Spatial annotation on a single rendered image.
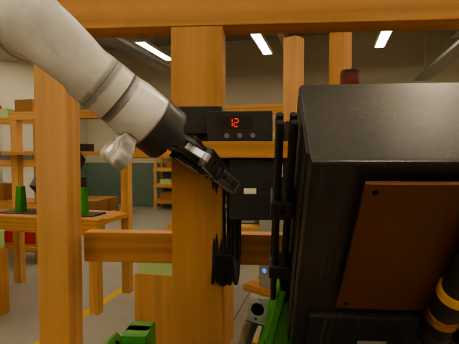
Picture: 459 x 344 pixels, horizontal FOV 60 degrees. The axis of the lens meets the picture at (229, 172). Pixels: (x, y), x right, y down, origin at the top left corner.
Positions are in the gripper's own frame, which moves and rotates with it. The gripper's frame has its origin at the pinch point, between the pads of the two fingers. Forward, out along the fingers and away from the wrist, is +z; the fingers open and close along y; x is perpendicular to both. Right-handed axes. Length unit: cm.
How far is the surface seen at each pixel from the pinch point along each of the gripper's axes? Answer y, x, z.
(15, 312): 357, 174, 72
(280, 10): 40, -50, 5
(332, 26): 36, -56, 18
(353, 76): 31, -47, 29
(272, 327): 3.1, 15.0, 25.2
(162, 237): 59, 16, 23
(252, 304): 13.2, 14.5, 26.9
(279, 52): 869, -484, 355
